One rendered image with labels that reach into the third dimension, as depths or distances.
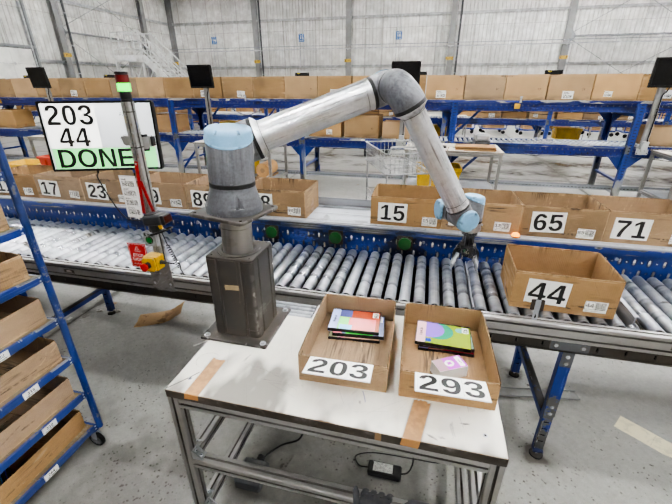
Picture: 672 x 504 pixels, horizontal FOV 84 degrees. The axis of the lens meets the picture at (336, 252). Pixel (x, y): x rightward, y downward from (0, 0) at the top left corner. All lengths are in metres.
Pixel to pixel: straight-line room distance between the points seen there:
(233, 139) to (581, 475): 2.03
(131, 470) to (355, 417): 1.30
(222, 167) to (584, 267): 1.64
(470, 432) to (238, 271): 0.86
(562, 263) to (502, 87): 4.81
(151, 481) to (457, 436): 1.43
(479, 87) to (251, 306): 5.66
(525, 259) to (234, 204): 1.37
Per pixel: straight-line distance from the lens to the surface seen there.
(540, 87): 6.68
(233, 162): 1.22
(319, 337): 1.42
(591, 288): 1.78
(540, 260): 2.01
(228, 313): 1.43
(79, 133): 2.09
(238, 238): 1.31
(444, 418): 1.20
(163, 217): 1.81
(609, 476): 2.31
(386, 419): 1.16
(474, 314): 1.50
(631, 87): 7.06
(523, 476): 2.13
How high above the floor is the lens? 1.62
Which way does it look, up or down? 24 degrees down
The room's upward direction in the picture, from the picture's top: straight up
